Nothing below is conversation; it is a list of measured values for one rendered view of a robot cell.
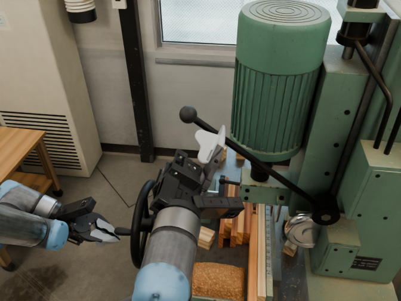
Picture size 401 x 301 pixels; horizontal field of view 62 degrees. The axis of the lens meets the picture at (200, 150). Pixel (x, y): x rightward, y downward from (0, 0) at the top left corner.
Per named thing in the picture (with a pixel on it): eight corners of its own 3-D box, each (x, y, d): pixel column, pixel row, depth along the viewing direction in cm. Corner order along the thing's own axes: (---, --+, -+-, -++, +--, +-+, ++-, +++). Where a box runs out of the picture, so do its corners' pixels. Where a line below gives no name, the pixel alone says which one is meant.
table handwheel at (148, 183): (148, 249, 126) (154, 174, 125) (200, 256, 124) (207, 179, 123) (122, 283, 98) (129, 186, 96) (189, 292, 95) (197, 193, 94)
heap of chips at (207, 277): (193, 261, 90) (193, 253, 87) (245, 268, 88) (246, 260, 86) (187, 293, 83) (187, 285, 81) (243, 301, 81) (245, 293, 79)
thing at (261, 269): (257, 149, 126) (259, 139, 123) (262, 150, 126) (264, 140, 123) (255, 306, 81) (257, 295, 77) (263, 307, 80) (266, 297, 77)
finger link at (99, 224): (118, 237, 107) (91, 226, 105) (125, 229, 103) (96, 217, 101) (114, 246, 105) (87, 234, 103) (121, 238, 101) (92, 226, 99)
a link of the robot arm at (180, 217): (206, 240, 51) (179, 261, 56) (210, 217, 54) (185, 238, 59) (164, 218, 49) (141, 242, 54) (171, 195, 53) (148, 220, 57)
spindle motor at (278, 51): (231, 117, 91) (240, -5, 71) (298, 123, 89) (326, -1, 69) (227, 160, 77) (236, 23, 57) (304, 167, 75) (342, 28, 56)
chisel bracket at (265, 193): (238, 187, 100) (241, 166, 94) (287, 192, 98) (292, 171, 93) (237, 206, 94) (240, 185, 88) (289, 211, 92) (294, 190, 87)
